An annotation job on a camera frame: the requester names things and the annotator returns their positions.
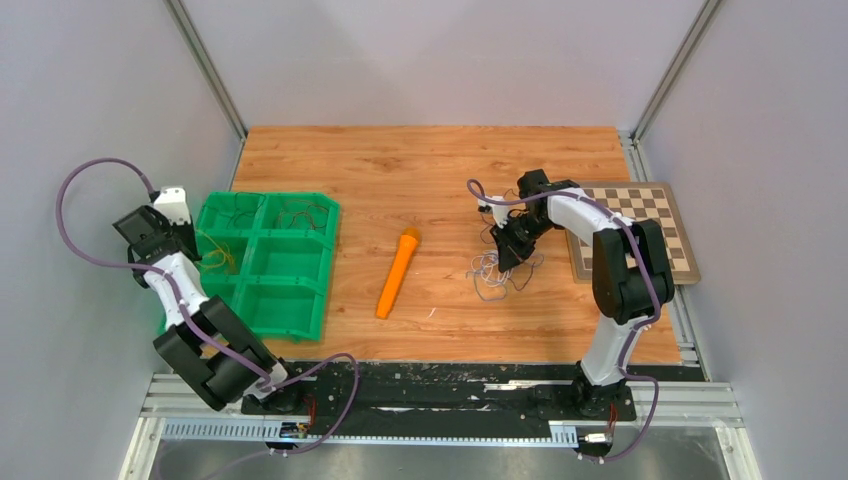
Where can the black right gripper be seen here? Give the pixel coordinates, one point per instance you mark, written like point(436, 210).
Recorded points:
point(510, 252)

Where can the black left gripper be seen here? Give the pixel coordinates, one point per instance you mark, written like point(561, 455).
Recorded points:
point(186, 229)

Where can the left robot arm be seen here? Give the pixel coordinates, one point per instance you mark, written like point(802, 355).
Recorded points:
point(205, 342)

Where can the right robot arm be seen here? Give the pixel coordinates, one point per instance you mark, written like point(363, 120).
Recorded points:
point(631, 273)

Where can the green plastic compartment bin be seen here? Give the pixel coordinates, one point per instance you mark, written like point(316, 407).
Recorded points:
point(270, 257)

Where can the orange toy microphone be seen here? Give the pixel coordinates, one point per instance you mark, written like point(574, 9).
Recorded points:
point(408, 242)

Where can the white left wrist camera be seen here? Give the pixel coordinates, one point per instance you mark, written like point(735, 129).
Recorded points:
point(172, 203)

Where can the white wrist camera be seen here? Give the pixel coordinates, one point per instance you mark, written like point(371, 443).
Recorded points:
point(499, 213)
point(172, 203)

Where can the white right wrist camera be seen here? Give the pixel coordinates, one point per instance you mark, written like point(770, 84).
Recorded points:
point(499, 213)

